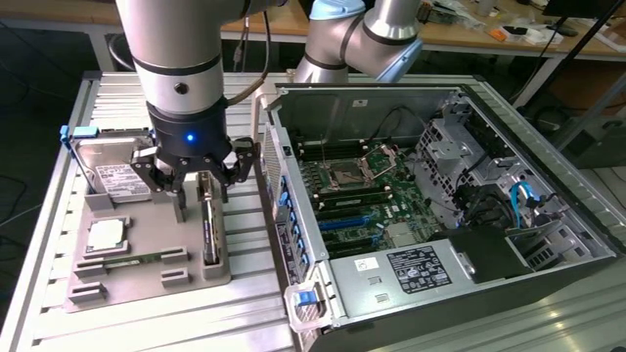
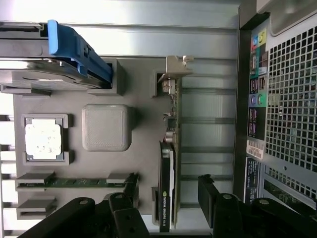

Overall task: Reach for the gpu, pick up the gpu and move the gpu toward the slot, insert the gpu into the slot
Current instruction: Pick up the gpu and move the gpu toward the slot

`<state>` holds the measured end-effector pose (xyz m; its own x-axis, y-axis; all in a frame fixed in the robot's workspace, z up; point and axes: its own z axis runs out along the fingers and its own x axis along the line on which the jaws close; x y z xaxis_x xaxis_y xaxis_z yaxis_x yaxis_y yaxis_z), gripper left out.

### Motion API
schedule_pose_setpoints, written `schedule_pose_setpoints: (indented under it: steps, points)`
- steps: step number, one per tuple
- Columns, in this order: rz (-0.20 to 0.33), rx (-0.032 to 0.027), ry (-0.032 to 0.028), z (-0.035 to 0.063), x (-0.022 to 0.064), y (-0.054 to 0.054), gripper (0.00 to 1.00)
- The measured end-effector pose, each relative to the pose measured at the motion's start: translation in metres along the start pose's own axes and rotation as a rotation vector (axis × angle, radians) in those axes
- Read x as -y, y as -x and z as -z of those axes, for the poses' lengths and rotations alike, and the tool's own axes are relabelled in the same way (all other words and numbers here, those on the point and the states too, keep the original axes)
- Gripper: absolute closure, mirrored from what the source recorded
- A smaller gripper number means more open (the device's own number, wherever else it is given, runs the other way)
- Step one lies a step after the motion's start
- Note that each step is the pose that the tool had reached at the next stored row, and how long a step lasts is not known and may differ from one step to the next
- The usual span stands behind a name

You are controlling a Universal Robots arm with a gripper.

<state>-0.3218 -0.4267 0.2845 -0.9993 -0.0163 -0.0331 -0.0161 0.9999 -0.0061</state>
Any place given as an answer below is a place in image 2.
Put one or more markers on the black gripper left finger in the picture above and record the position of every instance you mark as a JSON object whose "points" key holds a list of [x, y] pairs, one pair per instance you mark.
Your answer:
{"points": [[123, 218]]}

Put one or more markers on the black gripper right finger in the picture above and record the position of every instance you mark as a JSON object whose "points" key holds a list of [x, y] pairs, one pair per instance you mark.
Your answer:
{"points": [[223, 218]]}

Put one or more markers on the green RAM stick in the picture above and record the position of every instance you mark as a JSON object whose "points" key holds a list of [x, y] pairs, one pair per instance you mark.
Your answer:
{"points": [[79, 182]]}

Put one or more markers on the grey printed parts rack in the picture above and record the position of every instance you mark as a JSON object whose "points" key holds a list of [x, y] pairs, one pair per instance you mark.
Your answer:
{"points": [[146, 138]]}

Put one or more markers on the silver CPU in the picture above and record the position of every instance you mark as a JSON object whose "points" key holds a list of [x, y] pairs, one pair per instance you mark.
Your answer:
{"points": [[43, 140]]}

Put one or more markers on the black open PC case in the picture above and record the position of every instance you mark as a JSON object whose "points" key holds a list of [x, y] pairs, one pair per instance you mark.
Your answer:
{"points": [[292, 99]]}

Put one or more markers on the hard disk in blue caddy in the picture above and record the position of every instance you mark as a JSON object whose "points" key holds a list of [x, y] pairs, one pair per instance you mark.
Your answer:
{"points": [[64, 37]]}

